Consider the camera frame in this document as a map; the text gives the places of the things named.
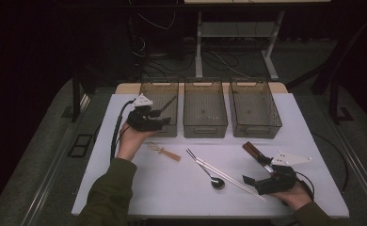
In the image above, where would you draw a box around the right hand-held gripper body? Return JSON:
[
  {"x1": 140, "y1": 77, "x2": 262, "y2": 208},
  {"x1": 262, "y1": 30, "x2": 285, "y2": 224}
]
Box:
[{"x1": 254, "y1": 151, "x2": 313, "y2": 196}]

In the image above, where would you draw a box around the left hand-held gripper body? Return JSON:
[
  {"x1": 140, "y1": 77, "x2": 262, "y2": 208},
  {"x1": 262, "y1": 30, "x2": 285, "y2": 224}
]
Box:
[{"x1": 127, "y1": 93, "x2": 164, "y2": 132}]

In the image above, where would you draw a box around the wooden-handled knife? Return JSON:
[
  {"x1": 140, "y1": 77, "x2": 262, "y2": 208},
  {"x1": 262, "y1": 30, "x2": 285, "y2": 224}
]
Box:
[
  {"x1": 246, "y1": 140, "x2": 277, "y2": 173},
  {"x1": 242, "y1": 142, "x2": 275, "y2": 175}
]

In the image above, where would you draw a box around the white chopstick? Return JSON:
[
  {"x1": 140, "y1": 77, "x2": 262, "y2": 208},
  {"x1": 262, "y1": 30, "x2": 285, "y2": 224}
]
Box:
[
  {"x1": 194, "y1": 157, "x2": 266, "y2": 202},
  {"x1": 196, "y1": 156, "x2": 267, "y2": 202}
]

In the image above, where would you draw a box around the transparent brown plastic bin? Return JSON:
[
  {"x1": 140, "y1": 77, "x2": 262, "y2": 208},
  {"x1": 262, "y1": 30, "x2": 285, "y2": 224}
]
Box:
[
  {"x1": 228, "y1": 77, "x2": 283, "y2": 139},
  {"x1": 132, "y1": 77, "x2": 180, "y2": 138},
  {"x1": 183, "y1": 77, "x2": 229, "y2": 139}
]

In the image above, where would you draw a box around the small wooden spoon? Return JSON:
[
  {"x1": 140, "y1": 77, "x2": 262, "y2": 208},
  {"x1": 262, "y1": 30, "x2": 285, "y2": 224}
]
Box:
[{"x1": 147, "y1": 141, "x2": 182, "y2": 163}]

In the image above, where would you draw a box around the person's left hand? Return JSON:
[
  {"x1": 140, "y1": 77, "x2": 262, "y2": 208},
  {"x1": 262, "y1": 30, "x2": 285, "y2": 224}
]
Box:
[{"x1": 116, "y1": 123, "x2": 157, "y2": 162}]

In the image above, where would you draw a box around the person's right hand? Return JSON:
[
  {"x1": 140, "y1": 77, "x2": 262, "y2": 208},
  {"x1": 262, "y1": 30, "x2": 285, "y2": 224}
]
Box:
[{"x1": 270, "y1": 183, "x2": 314, "y2": 211}]

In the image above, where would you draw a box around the metal spoon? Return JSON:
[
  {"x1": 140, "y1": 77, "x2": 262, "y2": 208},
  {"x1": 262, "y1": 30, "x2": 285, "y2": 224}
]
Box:
[{"x1": 185, "y1": 148, "x2": 226, "y2": 190}]

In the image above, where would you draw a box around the white table cover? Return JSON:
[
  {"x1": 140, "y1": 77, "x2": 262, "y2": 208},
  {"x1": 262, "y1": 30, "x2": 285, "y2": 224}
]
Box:
[{"x1": 71, "y1": 92, "x2": 350, "y2": 219}]

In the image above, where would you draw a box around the black metal stand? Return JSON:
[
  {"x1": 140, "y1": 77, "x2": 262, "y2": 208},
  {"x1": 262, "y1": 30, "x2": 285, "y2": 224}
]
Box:
[{"x1": 286, "y1": 40, "x2": 355, "y2": 125}]

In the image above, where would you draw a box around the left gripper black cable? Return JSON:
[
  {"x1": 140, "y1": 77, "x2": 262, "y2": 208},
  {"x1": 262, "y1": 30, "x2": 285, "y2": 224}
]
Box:
[{"x1": 109, "y1": 99, "x2": 137, "y2": 164}]

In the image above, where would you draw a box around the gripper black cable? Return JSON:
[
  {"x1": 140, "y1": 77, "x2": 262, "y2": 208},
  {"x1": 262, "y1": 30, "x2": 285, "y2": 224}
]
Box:
[
  {"x1": 109, "y1": 99, "x2": 137, "y2": 164},
  {"x1": 295, "y1": 170, "x2": 316, "y2": 202}
]

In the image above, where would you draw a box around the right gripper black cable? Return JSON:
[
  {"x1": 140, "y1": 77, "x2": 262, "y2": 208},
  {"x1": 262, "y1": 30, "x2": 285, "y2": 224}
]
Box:
[{"x1": 295, "y1": 170, "x2": 316, "y2": 202}]

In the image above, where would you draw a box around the tangle of black cables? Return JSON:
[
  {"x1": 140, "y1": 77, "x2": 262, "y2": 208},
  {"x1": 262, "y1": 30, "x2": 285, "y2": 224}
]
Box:
[{"x1": 129, "y1": 31, "x2": 201, "y2": 79}]

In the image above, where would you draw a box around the black floor cable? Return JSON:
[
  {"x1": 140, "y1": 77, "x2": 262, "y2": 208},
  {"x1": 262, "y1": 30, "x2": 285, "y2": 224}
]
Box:
[{"x1": 311, "y1": 131, "x2": 350, "y2": 193}]

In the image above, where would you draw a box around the metal floor rail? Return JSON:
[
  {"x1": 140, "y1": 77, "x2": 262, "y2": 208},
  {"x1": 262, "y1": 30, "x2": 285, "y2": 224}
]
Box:
[
  {"x1": 21, "y1": 93, "x2": 90, "y2": 226},
  {"x1": 328, "y1": 121, "x2": 367, "y2": 218}
]

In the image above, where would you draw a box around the hanging white cable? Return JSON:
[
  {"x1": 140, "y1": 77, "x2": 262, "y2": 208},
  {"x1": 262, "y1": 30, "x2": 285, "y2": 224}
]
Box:
[{"x1": 136, "y1": 11, "x2": 176, "y2": 31}]

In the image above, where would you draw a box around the white metal desk frame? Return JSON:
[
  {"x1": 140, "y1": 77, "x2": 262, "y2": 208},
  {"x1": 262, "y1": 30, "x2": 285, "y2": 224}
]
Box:
[{"x1": 183, "y1": 0, "x2": 331, "y2": 81}]

